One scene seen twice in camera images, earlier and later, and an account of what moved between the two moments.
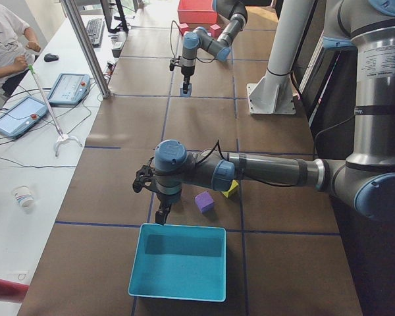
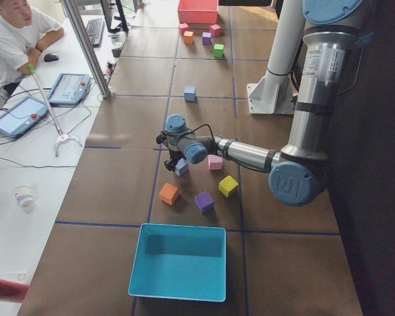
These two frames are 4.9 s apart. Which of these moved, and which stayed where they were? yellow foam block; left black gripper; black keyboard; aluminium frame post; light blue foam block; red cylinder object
Moved: left black gripper; light blue foam block
Stayed: aluminium frame post; yellow foam block; black keyboard; red cylinder object
